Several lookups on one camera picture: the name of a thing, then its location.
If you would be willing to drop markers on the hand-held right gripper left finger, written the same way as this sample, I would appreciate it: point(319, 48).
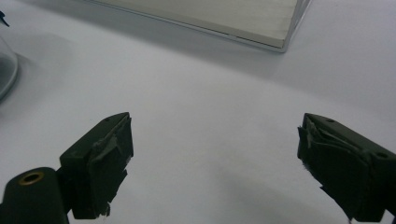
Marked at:
point(102, 161)

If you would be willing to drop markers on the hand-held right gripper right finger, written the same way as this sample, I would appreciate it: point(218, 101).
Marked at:
point(348, 168)

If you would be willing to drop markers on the clear glass container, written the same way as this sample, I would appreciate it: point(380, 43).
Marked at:
point(6, 71)

